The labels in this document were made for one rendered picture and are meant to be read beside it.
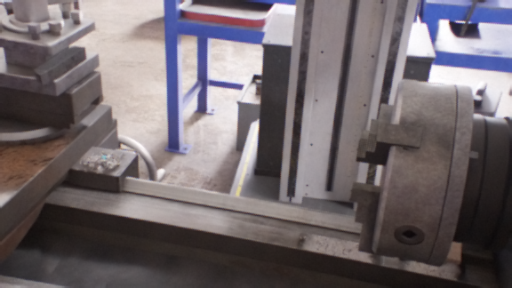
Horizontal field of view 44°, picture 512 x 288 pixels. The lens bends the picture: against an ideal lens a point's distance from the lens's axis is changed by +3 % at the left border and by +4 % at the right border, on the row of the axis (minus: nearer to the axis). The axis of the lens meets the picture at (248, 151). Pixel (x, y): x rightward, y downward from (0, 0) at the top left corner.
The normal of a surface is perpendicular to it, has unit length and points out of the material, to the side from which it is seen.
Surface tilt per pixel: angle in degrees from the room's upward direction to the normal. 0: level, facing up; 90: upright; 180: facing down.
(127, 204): 0
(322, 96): 90
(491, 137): 20
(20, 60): 90
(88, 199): 0
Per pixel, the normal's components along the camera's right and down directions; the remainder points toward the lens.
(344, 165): -0.15, 0.48
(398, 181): -0.21, 0.11
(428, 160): -0.17, -0.14
